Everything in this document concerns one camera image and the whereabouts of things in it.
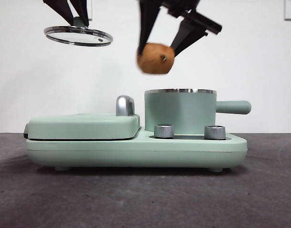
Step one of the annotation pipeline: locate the silver control knob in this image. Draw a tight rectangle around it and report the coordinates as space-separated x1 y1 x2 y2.
153 124 175 139
204 125 226 140

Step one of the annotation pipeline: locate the green breakfast machine base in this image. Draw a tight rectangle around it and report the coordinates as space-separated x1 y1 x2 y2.
25 126 248 172

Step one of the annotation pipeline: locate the glass lid with green knob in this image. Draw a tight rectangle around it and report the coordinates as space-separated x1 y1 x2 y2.
43 16 113 47

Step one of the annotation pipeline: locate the chrome grill cover handle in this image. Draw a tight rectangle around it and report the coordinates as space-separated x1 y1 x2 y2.
115 95 136 117

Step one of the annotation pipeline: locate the green hinged grill cover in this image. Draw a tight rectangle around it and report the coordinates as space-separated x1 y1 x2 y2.
22 113 141 141

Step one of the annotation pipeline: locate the green pot with handle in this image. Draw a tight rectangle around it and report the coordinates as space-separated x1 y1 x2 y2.
144 88 252 133

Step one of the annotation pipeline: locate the brown potato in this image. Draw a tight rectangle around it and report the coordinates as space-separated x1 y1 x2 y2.
136 42 177 76

